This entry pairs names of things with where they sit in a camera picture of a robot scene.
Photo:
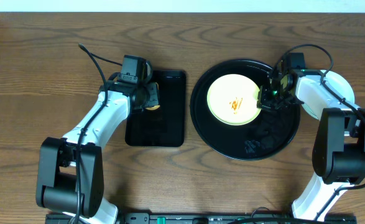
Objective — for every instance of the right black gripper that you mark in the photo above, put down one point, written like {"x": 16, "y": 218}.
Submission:
{"x": 265, "y": 99}

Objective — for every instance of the pale green plate front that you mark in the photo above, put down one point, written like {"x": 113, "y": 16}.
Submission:
{"x": 316, "y": 97}

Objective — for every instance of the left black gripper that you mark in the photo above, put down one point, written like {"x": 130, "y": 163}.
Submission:
{"x": 152, "y": 96}

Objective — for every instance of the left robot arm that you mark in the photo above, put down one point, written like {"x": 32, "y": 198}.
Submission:
{"x": 70, "y": 176}

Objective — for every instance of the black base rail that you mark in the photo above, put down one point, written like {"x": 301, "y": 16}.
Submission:
{"x": 136, "y": 218}

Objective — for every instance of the yellow plate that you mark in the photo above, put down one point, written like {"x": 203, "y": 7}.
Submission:
{"x": 232, "y": 99}

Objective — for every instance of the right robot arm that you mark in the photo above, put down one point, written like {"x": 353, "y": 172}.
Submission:
{"x": 338, "y": 155}

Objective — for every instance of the black round tray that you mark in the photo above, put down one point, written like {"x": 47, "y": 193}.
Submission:
{"x": 263, "y": 137}

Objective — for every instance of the black rectangular tray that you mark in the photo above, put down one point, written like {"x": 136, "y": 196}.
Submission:
{"x": 165, "y": 126}

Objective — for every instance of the green yellow sponge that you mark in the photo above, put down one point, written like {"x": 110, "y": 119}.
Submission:
{"x": 153, "y": 108}

